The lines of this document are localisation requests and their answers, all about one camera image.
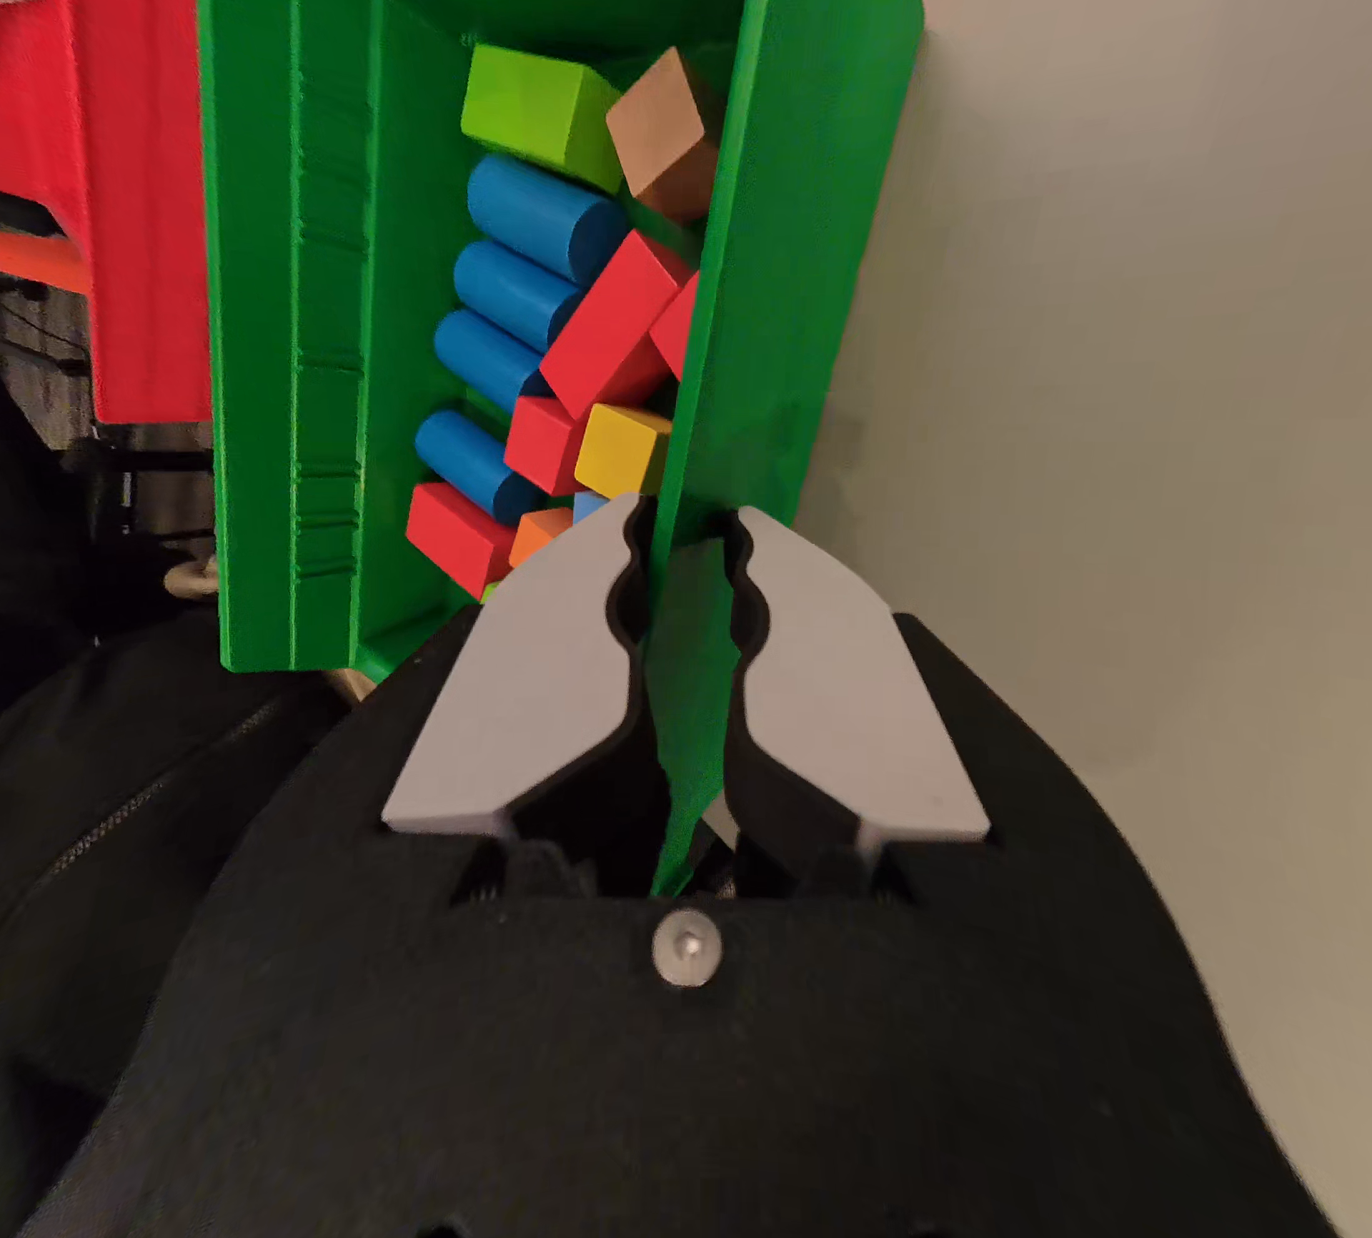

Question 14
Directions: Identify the pile of coloured wooden blocks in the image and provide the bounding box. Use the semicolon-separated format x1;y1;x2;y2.
404;46;721;608

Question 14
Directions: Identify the green plastic storage bin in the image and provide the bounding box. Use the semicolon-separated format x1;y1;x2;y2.
195;0;925;899

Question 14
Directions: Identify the black metal stand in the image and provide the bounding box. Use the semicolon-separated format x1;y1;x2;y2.
61;421;218;559

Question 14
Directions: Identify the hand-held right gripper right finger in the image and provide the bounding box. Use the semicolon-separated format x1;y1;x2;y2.
722;505;993;867

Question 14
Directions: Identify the black zippered bag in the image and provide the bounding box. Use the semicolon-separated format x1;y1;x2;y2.
0;605;355;1111

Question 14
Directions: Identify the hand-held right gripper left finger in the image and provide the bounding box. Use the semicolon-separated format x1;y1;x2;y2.
379;491;660;844

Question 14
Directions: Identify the red plastic storage bin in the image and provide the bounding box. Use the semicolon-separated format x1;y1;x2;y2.
0;0;235;425

